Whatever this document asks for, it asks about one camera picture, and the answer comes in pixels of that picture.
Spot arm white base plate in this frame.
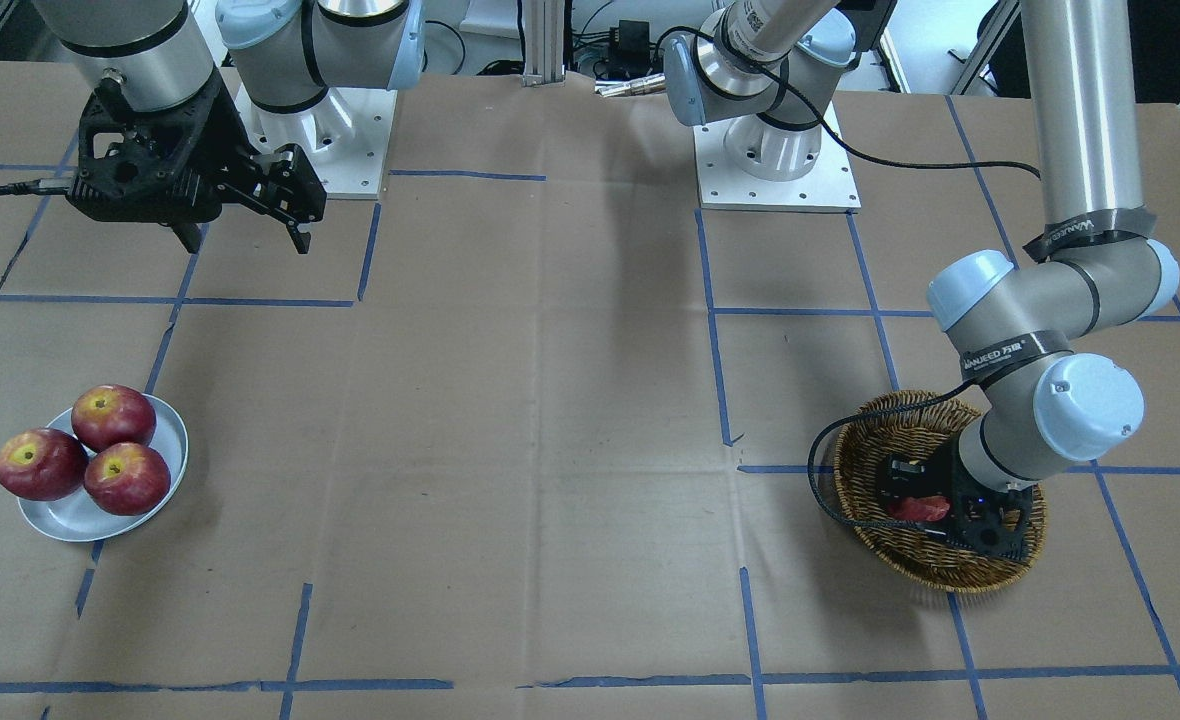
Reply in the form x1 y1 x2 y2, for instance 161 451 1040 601
691 117 863 212
235 89 399 199

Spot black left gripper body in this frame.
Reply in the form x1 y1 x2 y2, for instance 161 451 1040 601
876 452 1034 559

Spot round wicker basket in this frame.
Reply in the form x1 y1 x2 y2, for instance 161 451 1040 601
818 386 1047 593

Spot red apple on plate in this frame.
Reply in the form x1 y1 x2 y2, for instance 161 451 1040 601
70 384 157 452
83 441 171 516
0 428 90 500

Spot dark red apple in basket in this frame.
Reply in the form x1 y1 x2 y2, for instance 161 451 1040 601
887 495 951 523

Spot aluminium frame post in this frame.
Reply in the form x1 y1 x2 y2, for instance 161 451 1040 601
517 0 572 89

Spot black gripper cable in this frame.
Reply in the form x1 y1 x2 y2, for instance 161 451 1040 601
656 26 1043 531

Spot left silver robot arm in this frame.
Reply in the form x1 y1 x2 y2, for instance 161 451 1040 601
658 1 1180 559

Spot light blue plate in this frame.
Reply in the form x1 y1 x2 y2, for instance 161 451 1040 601
17 395 191 543

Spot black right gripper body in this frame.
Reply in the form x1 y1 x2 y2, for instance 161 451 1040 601
66 68 269 225

